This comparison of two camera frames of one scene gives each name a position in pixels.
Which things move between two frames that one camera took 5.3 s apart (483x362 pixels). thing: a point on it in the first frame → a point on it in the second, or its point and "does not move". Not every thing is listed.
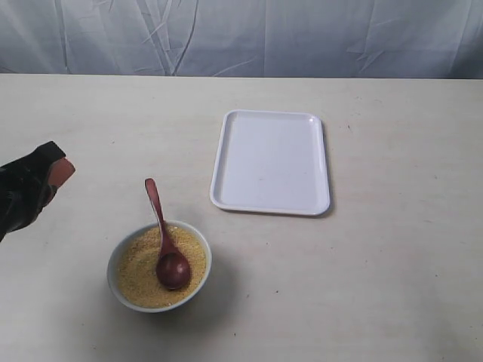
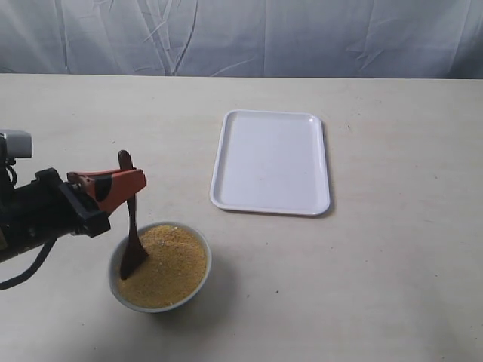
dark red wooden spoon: x=173 y=270 → x=133 y=253
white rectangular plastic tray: x=271 y=162 does not move
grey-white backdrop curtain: x=300 y=38 does not move
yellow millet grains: x=137 y=267 does not move
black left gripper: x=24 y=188 → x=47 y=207
